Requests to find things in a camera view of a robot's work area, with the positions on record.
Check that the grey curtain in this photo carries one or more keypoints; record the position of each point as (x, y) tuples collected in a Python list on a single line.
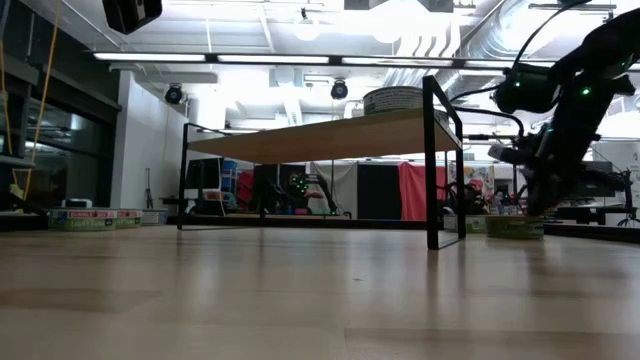
[(342, 182)]

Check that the black monitor on arm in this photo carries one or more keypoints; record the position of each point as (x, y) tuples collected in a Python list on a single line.
[(605, 180)]

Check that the background robot green lights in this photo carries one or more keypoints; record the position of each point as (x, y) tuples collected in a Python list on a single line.
[(299, 185)]

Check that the wooden shelf black frame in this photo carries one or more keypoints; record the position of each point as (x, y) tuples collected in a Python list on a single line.
[(325, 140)]

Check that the black background monitor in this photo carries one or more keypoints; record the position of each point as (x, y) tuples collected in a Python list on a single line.
[(202, 172)]

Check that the red curtain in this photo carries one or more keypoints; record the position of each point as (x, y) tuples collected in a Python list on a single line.
[(410, 192)]

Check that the white box device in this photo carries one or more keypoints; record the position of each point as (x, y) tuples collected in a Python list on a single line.
[(76, 203)]

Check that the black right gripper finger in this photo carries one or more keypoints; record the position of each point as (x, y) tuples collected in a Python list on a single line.
[(544, 206)]

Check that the white dome ceiling lamp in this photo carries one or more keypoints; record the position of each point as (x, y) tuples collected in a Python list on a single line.
[(306, 27)]

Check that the long ceiling light strip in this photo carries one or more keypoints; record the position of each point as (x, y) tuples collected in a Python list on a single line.
[(150, 57)]

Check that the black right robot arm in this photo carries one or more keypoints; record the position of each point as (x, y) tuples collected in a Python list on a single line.
[(600, 50)]

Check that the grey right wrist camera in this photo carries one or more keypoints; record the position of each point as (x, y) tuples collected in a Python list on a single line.
[(505, 154)]

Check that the colourful poster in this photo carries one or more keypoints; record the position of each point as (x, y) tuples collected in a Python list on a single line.
[(477, 177)]

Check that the blue storage bin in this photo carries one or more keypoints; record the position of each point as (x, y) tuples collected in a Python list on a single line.
[(230, 175)]

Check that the silver-lid tuna can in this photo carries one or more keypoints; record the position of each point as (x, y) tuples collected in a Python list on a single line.
[(475, 224), (129, 218), (82, 220), (392, 100), (155, 216)]

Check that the gold-lid tuna can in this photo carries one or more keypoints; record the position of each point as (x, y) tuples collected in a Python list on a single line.
[(515, 226)]

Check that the black metal table frame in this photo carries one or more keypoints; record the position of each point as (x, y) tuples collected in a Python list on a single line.
[(590, 232)]

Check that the silver ventilation duct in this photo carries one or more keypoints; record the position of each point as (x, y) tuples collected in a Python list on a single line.
[(490, 40)]

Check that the black ceiling spotlight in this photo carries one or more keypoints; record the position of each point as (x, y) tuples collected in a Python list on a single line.
[(339, 89), (173, 94)]

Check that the black partition panel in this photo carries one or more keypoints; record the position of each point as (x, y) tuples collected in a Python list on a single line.
[(378, 192)]

